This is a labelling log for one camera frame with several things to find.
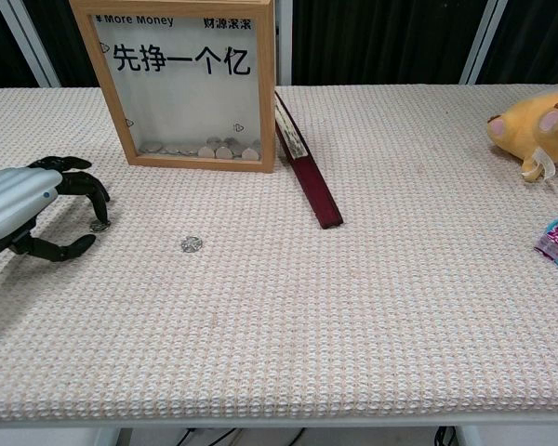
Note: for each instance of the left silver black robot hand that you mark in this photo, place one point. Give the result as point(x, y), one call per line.
point(9, 200)

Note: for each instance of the silver coin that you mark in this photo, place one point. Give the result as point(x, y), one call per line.
point(207, 151)
point(249, 153)
point(223, 152)
point(151, 148)
point(173, 149)
point(191, 244)
point(97, 227)
point(190, 150)

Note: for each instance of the wooden framed money box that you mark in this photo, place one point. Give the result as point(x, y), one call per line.
point(186, 107)

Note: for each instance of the dark red folded fan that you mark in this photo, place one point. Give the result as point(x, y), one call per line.
point(314, 186)

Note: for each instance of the beige woven tablecloth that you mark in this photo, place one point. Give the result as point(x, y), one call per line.
point(307, 302)

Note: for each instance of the yellow plush toy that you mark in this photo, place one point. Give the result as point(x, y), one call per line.
point(525, 130)

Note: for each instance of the white metal frame post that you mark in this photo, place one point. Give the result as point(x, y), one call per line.
point(283, 46)
point(32, 46)
point(484, 42)

